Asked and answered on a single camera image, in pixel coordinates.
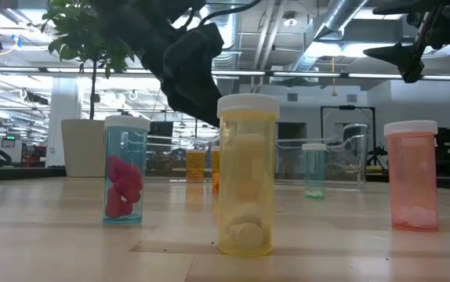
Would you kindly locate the long horizontal white rail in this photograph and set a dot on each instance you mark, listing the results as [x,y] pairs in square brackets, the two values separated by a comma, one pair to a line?
[307,74]

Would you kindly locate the green leafy plant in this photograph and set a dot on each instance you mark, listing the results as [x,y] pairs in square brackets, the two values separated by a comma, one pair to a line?
[80,35]

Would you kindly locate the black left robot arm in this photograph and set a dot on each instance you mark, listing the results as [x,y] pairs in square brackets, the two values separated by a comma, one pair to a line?
[131,19]

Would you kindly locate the round ceiling smoke detector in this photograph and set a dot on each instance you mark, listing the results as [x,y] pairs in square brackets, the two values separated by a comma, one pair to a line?
[290,21]

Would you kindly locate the white building column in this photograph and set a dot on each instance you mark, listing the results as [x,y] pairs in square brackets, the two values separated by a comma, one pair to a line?
[63,117]

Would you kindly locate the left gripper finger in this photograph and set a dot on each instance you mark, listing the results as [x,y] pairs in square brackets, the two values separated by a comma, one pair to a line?
[197,107]

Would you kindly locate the orange bottle with orange pills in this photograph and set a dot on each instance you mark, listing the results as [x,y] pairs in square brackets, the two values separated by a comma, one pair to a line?
[215,172]

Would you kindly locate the black metal frame stand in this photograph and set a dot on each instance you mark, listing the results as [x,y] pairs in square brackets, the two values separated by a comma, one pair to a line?
[346,107]

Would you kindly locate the silver ribbed air duct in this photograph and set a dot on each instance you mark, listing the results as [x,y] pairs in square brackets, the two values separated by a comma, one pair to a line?
[229,35]
[338,15]

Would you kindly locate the blue bottle with red pills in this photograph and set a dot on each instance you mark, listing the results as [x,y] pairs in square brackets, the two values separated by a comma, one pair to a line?
[125,188]

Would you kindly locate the dark monitor screen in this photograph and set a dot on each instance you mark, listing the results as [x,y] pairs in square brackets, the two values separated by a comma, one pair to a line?
[160,131]

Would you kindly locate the white ball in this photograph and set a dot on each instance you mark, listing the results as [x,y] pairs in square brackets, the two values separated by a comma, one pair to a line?
[247,176]
[411,180]
[195,166]

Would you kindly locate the white plant pot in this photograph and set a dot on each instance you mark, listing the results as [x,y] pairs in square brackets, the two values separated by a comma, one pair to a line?
[83,149]

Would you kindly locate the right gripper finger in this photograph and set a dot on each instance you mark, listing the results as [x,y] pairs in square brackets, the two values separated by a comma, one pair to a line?
[405,8]
[391,53]

